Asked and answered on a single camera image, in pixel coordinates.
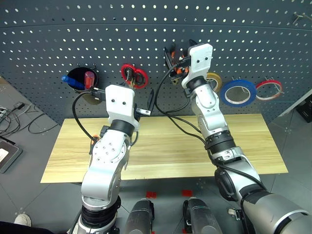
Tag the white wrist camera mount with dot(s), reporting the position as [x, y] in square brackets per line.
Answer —
[120, 102]
[198, 62]

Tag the red tape roll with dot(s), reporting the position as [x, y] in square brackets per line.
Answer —
[269, 89]

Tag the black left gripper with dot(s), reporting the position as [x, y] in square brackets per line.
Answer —
[141, 112]

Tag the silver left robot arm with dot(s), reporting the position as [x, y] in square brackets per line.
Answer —
[104, 161]

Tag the metal pegboard hook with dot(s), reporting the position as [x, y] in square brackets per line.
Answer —
[300, 17]

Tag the white shoe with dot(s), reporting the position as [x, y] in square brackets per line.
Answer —
[23, 220]

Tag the blue tape roll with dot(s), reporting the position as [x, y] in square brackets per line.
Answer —
[237, 92]

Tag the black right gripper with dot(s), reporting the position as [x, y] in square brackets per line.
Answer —
[184, 62]

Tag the black round holder cup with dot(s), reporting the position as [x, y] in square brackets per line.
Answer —
[78, 78]

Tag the orange and black pliers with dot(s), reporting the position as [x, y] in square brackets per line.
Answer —
[177, 73]

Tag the blue marker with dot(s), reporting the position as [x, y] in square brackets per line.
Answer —
[72, 82]

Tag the dark rounded robot leg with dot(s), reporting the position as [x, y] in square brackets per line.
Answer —
[201, 217]
[140, 217]

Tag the yellow tape roll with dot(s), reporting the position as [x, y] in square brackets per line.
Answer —
[215, 80]

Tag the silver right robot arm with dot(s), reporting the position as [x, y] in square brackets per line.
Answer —
[219, 136]

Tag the grey flat device case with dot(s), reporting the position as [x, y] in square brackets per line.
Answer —
[8, 154]

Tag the dark grey metal pegboard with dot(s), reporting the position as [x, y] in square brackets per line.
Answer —
[156, 31]

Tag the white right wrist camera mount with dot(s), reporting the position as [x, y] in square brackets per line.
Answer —
[198, 62]

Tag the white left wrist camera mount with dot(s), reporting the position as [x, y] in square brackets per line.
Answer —
[120, 102]

